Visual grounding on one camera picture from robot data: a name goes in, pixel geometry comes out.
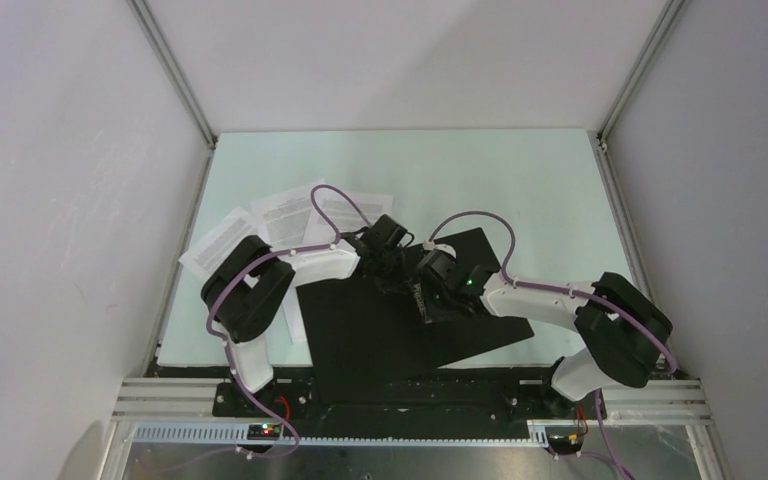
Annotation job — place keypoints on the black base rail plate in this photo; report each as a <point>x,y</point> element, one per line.
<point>451,408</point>

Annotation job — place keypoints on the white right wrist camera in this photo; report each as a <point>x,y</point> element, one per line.
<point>431,247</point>

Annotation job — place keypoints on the aluminium frame post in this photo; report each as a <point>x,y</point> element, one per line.
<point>656,40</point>
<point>168,61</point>

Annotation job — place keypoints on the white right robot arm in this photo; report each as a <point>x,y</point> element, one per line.
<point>623,332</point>

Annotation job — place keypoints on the left printed paper sheet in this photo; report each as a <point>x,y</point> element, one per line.
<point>206,255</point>

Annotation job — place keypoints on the top printed paper sheet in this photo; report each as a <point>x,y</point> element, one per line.
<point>342,214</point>

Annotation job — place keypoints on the left controller board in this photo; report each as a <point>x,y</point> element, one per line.
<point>264,432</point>

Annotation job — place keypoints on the grey slotted cable duct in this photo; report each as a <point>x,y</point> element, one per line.
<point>235,434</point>

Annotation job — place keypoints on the right controller board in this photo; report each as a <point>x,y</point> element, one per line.
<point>559,445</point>

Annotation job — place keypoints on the red and black folder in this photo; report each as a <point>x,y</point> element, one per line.
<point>362,339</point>

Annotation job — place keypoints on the controller board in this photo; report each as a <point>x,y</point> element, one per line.
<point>264,432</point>
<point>559,445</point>

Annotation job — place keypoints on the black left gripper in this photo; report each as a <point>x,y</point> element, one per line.
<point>400,280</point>

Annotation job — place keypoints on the large printed paper sheet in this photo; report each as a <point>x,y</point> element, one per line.
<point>293,317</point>

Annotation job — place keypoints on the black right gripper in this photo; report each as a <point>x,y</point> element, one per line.
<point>431,312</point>

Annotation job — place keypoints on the left aluminium frame post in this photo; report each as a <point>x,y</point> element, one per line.
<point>168,61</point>

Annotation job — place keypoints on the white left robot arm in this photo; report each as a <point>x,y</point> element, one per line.
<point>245,293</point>

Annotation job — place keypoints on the right aluminium frame post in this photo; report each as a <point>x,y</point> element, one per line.
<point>656,40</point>

